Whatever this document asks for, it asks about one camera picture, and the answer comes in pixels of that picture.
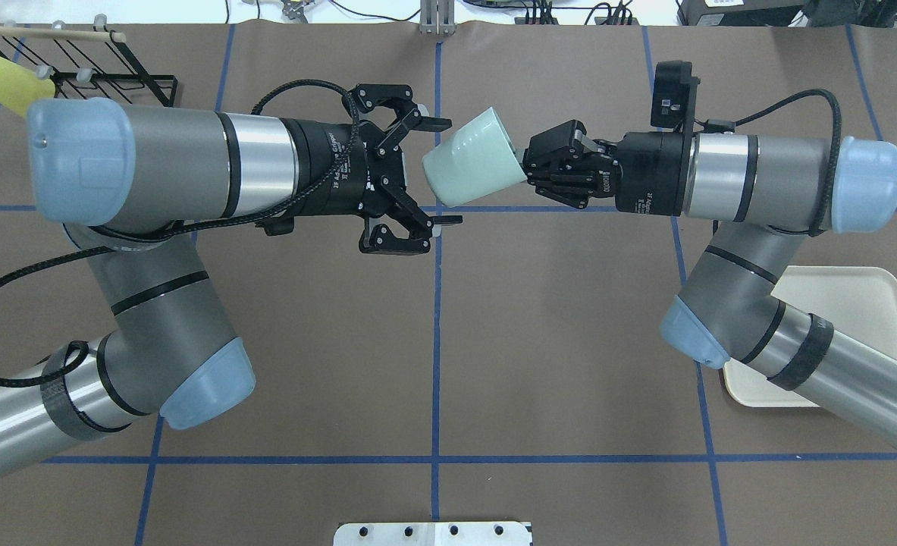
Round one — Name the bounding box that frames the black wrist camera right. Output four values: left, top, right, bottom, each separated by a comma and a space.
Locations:
650, 60, 700, 131

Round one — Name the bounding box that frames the black wire cup rack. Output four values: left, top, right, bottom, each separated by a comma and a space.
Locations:
0, 14, 179, 107

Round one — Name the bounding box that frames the black usb hub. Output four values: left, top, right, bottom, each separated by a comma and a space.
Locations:
513, 1, 573, 27

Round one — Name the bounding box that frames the yellow plastic cup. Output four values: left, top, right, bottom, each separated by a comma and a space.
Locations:
0, 56, 56, 120

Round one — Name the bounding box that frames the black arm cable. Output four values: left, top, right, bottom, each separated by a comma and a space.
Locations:
695, 88, 845, 237
0, 79, 361, 389

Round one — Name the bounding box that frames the green plastic cup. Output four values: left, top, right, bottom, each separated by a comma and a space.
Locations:
422, 107, 528, 207

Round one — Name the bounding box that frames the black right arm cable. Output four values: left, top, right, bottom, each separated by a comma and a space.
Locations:
695, 88, 845, 237

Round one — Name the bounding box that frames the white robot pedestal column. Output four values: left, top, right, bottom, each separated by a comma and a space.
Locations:
333, 521, 534, 545

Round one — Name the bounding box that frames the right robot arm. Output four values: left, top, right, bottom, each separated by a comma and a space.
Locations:
516, 121, 897, 449

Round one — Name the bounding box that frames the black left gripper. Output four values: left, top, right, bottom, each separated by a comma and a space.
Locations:
281, 82, 464, 254

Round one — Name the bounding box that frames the cream plastic tray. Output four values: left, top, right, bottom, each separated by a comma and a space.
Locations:
722, 265, 897, 409

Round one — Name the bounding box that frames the aluminium frame post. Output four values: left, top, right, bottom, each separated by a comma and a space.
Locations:
418, 0, 457, 36

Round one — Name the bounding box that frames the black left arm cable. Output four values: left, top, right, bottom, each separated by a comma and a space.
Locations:
0, 79, 361, 389

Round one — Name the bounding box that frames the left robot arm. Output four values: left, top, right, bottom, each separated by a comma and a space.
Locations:
0, 80, 462, 478

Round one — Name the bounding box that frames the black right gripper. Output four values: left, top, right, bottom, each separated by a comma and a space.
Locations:
523, 120, 692, 215

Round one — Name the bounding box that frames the black box on table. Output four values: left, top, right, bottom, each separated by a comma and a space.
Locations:
676, 1, 804, 27

